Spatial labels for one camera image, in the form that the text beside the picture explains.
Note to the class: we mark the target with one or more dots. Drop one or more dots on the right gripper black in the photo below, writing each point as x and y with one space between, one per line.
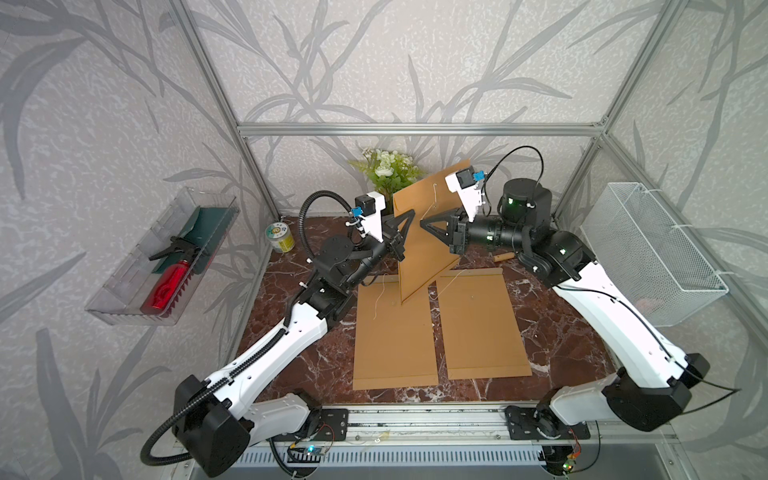
456 234

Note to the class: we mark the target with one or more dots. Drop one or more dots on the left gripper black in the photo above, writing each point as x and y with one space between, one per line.
391 227

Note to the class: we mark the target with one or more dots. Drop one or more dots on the brown file bag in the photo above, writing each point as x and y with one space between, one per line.
394 341
425 256
480 332

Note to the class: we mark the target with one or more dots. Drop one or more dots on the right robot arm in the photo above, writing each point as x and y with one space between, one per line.
655 380

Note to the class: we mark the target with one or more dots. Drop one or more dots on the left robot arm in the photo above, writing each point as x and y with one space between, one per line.
216 419

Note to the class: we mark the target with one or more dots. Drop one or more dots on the green plant white flowers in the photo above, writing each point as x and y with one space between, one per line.
389 171

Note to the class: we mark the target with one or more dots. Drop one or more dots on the green garden fork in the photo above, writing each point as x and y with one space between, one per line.
504 257

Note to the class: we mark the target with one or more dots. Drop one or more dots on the dark green cloth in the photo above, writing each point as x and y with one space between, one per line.
198 240

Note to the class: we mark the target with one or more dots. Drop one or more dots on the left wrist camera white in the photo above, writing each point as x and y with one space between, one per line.
367 215

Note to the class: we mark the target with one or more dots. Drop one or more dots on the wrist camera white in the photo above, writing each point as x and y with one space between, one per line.
469 185
367 215

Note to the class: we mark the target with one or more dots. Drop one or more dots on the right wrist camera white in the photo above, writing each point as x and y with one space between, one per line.
469 185

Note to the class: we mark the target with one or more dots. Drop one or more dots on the white wire mesh basket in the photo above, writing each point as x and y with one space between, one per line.
649 256

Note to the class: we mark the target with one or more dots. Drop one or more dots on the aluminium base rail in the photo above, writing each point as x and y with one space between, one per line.
479 423

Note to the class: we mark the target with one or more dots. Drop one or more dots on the clear plastic wall tray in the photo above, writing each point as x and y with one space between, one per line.
120 299

